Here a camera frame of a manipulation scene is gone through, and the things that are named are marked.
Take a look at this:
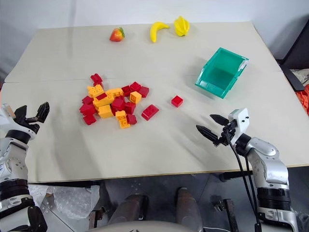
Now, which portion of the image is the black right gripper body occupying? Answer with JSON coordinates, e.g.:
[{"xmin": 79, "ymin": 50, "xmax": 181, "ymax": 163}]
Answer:
[{"xmin": 213, "ymin": 120, "xmax": 237, "ymax": 147}]

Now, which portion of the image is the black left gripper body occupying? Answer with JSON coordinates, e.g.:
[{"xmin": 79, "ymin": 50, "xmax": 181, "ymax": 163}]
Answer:
[{"xmin": 14, "ymin": 116, "xmax": 41, "ymax": 134}]

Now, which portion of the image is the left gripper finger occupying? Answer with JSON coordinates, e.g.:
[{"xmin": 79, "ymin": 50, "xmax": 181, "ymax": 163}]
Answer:
[
  {"xmin": 14, "ymin": 105, "xmax": 28, "ymax": 121},
  {"xmin": 35, "ymin": 101, "xmax": 51, "ymax": 124}
]

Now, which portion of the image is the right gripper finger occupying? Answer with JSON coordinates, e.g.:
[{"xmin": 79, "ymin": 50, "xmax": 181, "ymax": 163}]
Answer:
[
  {"xmin": 196, "ymin": 124, "xmax": 220, "ymax": 143},
  {"xmin": 209, "ymin": 114, "xmax": 229, "ymax": 127}
]

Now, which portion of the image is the green plastic bin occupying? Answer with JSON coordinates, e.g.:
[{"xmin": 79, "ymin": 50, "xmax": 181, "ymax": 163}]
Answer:
[{"xmin": 195, "ymin": 47, "xmax": 250, "ymax": 99}]

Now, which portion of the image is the long red building block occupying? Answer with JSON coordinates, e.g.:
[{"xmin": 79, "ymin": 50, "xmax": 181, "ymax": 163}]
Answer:
[{"xmin": 141, "ymin": 104, "xmax": 160, "ymax": 121}]

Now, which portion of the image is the dark rounded shape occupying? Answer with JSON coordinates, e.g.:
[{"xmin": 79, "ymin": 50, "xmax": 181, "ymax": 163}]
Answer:
[
  {"xmin": 174, "ymin": 187, "xmax": 203, "ymax": 228},
  {"xmin": 108, "ymin": 194, "xmax": 150, "ymax": 226}
]

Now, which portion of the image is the clear plastic wrap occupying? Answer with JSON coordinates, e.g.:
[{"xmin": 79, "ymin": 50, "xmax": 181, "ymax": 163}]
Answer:
[{"xmin": 28, "ymin": 184, "xmax": 101, "ymax": 220}]

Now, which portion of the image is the orange plastic item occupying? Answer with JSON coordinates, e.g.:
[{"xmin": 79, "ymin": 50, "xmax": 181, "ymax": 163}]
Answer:
[{"xmin": 295, "ymin": 84, "xmax": 309, "ymax": 115}]

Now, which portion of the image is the yellow toy starfruit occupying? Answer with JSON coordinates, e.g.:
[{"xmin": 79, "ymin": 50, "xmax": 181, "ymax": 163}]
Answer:
[{"xmin": 173, "ymin": 15, "xmax": 190, "ymax": 37}]

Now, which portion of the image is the black chair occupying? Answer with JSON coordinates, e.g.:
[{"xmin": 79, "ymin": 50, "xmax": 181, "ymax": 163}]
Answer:
[{"xmin": 276, "ymin": 14, "xmax": 309, "ymax": 92}]

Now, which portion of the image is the red toy strawberry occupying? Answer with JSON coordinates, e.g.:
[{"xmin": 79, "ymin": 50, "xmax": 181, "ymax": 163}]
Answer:
[{"xmin": 109, "ymin": 27, "xmax": 126, "ymax": 43}]

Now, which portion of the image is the yellow toy banana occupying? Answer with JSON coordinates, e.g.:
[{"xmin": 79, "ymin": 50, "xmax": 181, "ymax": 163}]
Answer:
[{"xmin": 150, "ymin": 21, "xmax": 170, "ymax": 44}]

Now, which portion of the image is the beige robot torso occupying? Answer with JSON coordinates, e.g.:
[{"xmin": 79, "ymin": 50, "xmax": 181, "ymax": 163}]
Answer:
[{"xmin": 83, "ymin": 219, "xmax": 206, "ymax": 232}]

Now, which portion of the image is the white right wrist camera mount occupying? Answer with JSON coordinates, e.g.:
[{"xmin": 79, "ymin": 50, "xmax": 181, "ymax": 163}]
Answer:
[{"xmin": 227, "ymin": 108, "xmax": 250, "ymax": 141}]

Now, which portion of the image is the black table frame bar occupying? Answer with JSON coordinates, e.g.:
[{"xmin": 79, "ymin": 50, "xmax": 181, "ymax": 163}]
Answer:
[{"xmin": 220, "ymin": 170, "xmax": 253, "ymax": 182}]

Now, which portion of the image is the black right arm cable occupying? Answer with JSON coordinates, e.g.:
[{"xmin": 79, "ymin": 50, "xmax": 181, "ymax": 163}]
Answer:
[{"xmin": 225, "ymin": 128, "xmax": 262, "ymax": 232}]

